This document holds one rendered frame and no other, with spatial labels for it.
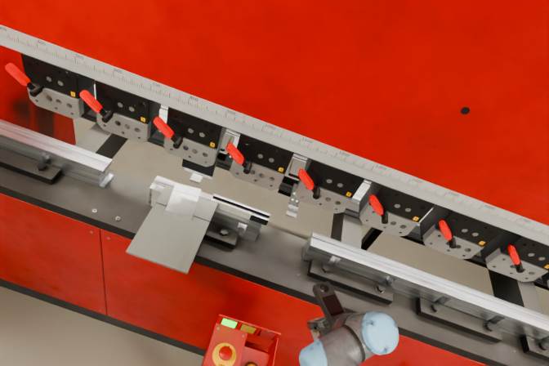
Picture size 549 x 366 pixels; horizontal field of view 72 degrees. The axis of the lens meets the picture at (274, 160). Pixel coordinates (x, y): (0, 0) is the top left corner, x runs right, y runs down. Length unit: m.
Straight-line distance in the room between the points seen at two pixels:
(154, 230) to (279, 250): 0.44
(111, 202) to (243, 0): 0.85
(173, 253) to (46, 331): 1.12
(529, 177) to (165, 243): 0.96
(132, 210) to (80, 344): 0.91
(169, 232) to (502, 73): 0.93
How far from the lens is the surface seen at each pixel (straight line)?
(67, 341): 2.13
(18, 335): 2.19
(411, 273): 1.44
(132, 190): 1.43
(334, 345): 0.80
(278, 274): 1.32
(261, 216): 1.27
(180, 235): 1.18
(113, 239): 1.42
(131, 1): 0.93
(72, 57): 1.10
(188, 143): 1.08
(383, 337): 0.82
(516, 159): 1.02
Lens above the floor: 2.00
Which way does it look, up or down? 43 degrees down
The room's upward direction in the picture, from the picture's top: 22 degrees clockwise
